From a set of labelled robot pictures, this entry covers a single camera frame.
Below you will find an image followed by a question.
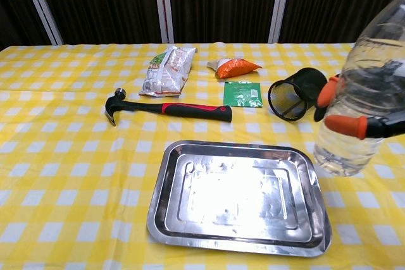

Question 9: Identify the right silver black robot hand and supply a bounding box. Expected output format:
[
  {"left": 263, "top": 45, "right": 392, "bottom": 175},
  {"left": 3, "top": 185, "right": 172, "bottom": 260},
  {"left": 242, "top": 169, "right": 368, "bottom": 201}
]
[{"left": 313, "top": 61, "right": 405, "bottom": 140}]

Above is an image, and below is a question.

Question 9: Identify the transparent plastic water bottle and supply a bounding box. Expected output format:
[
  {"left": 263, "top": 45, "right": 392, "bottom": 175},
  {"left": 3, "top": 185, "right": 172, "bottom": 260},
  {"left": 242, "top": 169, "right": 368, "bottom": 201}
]
[{"left": 313, "top": 0, "right": 405, "bottom": 178}]

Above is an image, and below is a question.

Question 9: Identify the rectangular metal tray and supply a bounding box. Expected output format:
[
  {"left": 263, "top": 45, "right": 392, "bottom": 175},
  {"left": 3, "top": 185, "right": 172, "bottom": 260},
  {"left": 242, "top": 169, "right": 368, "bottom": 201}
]
[{"left": 146, "top": 139, "right": 332, "bottom": 257}]

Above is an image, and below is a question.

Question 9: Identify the black mesh pen holder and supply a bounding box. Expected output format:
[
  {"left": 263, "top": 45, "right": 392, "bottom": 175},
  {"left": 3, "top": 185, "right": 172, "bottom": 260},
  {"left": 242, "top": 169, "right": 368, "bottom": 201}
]
[{"left": 268, "top": 67, "right": 328, "bottom": 122}]

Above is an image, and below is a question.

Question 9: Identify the green flat sachet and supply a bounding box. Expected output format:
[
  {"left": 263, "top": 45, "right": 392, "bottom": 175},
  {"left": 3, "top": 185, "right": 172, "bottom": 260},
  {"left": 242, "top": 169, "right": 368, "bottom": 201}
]
[{"left": 223, "top": 81, "right": 264, "bottom": 108}]

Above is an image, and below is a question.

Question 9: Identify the orange white snack pouch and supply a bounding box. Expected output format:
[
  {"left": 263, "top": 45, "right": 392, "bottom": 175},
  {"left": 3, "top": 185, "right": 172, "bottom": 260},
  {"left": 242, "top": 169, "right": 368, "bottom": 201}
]
[{"left": 207, "top": 57, "right": 263, "bottom": 79}]

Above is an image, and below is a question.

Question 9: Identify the black red claw hammer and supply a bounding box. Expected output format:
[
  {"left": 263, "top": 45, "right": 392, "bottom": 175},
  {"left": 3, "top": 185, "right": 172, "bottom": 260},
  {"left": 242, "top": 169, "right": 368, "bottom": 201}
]
[{"left": 105, "top": 87, "right": 233, "bottom": 127}]

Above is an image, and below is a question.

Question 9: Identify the white printed snack bag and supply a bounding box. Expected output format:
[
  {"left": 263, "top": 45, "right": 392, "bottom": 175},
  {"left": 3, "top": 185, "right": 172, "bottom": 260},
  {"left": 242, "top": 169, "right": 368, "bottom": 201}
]
[{"left": 139, "top": 45, "right": 198, "bottom": 97}]

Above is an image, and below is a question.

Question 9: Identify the yellow white checked tablecloth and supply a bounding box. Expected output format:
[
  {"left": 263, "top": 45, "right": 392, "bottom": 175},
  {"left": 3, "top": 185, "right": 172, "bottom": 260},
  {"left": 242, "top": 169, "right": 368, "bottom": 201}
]
[{"left": 0, "top": 42, "right": 405, "bottom": 270}]

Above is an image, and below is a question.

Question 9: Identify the white partition post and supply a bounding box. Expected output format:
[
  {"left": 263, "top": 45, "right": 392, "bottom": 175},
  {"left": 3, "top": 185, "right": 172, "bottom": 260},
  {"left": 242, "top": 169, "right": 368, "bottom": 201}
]
[
  {"left": 268, "top": 0, "right": 294, "bottom": 44},
  {"left": 152, "top": 0, "right": 175, "bottom": 44},
  {"left": 17, "top": 0, "right": 64, "bottom": 46}
]

